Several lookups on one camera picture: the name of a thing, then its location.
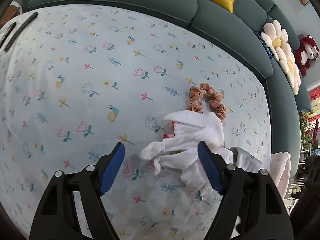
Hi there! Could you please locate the white flower cushion lower right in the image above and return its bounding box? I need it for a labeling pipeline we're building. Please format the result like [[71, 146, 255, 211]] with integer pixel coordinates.
[[276, 42, 301, 96]]

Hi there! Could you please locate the floral light blue tablecloth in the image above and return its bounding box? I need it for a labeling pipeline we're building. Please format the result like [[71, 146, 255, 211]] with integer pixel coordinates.
[[1, 4, 271, 239]]

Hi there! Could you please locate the black remote control with buttons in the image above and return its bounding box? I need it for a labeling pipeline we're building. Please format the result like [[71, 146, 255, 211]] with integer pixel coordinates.
[[0, 22, 16, 48]]

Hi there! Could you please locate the slim black remote control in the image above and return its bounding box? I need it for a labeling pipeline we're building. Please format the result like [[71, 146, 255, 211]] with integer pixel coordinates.
[[4, 12, 38, 52]]

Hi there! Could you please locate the teal sectional sofa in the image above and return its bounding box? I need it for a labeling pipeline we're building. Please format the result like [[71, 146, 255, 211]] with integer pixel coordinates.
[[22, 0, 311, 174]]

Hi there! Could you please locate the trash bin with white bag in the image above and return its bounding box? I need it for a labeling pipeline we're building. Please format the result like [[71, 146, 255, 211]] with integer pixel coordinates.
[[270, 152, 291, 199]]

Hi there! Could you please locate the white flower cushion upper right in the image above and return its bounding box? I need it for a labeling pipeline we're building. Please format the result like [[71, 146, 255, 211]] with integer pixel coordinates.
[[261, 20, 291, 62]]

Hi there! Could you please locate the white flower cushion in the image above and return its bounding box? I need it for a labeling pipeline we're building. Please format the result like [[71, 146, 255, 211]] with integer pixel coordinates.
[[276, 42, 301, 96], [261, 20, 291, 62]]

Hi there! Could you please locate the green potted plant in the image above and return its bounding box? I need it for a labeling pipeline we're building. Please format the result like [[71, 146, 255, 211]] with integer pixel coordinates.
[[299, 111, 319, 151]]

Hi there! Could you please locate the pink dotted scrunchie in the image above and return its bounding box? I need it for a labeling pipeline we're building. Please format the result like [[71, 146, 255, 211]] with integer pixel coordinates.
[[186, 82, 226, 121]]

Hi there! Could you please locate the blue patterned scrunchie on sofa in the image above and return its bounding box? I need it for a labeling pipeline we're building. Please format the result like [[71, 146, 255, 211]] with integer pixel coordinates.
[[254, 31, 273, 59]]

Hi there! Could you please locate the red and white teddy bear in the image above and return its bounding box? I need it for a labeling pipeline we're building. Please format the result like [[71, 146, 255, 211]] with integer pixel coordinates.
[[294, 35, 319, 77]]

